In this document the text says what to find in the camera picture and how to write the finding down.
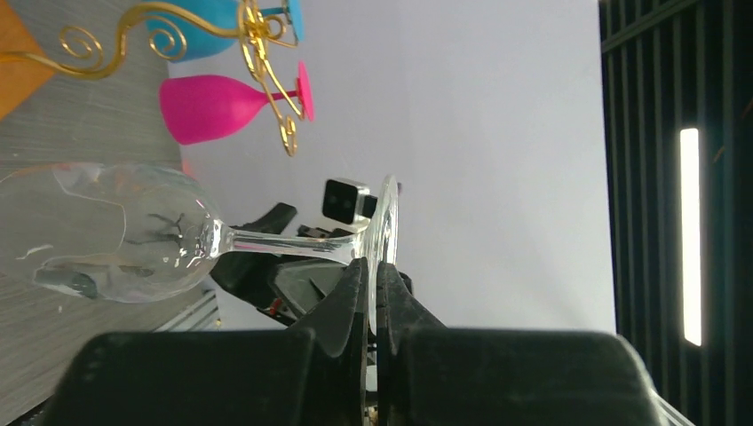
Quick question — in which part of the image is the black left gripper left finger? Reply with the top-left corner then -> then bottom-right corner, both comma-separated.
41,259 -> 369,425

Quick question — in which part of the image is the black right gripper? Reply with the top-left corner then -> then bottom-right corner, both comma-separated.
210,202 -> 413,327

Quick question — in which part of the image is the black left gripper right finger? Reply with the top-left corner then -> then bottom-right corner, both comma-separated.
376,263 -> 669,425

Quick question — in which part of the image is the pink wine glass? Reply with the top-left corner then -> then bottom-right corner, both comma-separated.
158,61 -> 315,146

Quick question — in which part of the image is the blue wine glass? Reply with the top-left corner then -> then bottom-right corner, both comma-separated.
146,1 -> 305,63

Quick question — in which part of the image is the orange wooden rack base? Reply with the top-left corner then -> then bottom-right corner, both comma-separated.
1,0 -> 53,119

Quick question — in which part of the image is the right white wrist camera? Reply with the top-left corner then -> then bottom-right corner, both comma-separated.
321,178 -> 378,225

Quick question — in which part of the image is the gold wire wine glass rack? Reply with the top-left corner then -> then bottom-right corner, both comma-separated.
1,1 -> 314,156

